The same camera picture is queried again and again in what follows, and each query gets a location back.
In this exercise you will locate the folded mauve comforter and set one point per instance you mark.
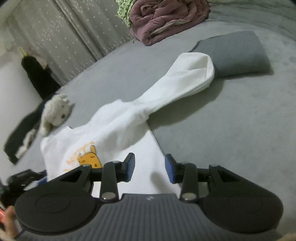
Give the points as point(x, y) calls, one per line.
point(153, 21)

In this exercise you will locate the white Pooh sweatshirt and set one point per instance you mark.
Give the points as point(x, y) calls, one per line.
point(120, 128)

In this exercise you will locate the white plush dog toy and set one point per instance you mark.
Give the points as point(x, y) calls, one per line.
point(55, 113)

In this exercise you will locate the cream cloth under black garment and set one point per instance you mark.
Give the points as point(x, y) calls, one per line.
point(30, 136)

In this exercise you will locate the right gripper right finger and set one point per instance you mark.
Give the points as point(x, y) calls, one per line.
point(227, 199)

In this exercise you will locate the folded grey garment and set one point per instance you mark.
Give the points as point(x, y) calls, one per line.
point(237, 53)

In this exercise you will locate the green patterned cloth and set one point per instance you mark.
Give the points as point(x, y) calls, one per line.
point(123, 12)

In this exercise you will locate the black garment on bed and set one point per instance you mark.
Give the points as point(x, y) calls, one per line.
point(15, 139)

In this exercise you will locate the grey bed blanket roll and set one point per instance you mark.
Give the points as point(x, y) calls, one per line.
point(277, 16)

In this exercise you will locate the person's left hand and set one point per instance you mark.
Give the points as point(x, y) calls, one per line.
point(8, 220)

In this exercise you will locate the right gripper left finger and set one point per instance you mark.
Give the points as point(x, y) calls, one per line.
point(71, 200)

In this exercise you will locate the black hanging garment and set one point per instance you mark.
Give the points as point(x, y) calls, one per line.
point(40, 78)

